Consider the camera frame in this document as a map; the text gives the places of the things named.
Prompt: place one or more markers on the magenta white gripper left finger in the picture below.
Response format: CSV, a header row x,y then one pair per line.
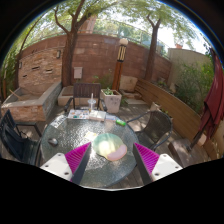
x,y
69,166

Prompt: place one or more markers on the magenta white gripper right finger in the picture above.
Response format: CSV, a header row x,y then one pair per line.
x,y
153,166

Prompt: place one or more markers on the grey computer mouse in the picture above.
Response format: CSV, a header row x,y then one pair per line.
x,y
53,141

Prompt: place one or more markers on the yellow sticky note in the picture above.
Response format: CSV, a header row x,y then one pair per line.
x,y
90,135

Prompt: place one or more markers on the round glass patio table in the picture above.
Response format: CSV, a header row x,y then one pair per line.
x,y
99,172

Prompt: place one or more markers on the remote control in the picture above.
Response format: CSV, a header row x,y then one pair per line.
x,y
58,121

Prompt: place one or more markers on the paint palette tray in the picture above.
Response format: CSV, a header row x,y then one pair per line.
x,y
78,114

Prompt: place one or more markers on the green small bottle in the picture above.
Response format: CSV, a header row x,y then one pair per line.
x,y
120,122

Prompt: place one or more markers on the dark chair left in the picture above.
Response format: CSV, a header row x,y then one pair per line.
x,y
24,149

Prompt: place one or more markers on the white book stack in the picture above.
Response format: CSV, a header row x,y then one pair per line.
x,y
97,115

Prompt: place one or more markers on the white candle in glass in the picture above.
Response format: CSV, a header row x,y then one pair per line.
x,y
91,102

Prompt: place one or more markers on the stone raised planter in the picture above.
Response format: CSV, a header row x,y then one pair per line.
x,y
33,103

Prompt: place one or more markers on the brown slatted chair behind table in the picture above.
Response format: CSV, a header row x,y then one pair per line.
x,y
86,90

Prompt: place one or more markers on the white square planter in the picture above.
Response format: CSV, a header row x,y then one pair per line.
x,y
112,100

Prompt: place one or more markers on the folded red patio umbrella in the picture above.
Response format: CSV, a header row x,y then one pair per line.
x,y
213,111

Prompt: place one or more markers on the right tree trunk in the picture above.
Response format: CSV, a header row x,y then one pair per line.
x,y
152,49

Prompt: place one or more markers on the tree trunk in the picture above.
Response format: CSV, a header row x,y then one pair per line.
x,y
152,49
71,34

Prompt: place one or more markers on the left tree trunk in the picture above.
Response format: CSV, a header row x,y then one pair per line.
x,y
71,34

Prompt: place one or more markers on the grey wall box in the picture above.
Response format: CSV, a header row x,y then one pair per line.
x,y
78,72

